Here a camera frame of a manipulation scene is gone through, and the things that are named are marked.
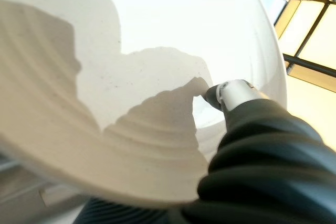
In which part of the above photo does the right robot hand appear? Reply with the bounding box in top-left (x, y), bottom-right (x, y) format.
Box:
top-left (75, 78), bottom-right (336, 224)

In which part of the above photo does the beige round plate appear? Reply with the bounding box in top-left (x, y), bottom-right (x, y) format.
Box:
top-left (0, 0), bottom-right (288, 209)

